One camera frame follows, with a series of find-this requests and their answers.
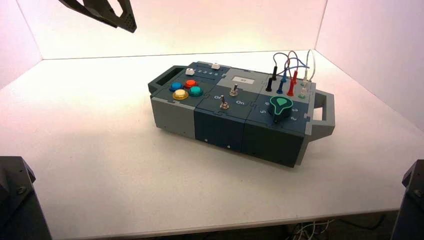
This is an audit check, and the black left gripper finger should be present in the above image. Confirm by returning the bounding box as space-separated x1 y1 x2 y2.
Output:
59 0 138 34

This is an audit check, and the white cable bundle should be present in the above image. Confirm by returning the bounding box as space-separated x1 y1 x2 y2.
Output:
286 219 335 240

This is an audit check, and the blue patch cable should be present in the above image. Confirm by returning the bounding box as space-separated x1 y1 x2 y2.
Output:
272 51 311 95

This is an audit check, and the blue grey control box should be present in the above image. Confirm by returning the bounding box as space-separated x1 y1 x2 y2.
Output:
148 60 336 169

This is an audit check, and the red patch cable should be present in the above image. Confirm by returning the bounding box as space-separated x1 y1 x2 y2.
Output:
286 50 299 98

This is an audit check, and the white patch cable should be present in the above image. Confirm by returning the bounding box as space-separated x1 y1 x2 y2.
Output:
297 49 317 100

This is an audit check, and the yellow push button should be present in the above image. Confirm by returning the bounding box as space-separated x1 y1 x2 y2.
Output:
172 89 190 102

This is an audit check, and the black floor cable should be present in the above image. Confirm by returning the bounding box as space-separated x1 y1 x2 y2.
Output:
337 214 387 232

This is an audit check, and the green rotary knob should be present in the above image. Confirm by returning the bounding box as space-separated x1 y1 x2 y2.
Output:
267 95 294 125

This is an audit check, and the black patch cable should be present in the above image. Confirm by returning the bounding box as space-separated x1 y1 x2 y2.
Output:
265 65 279 93

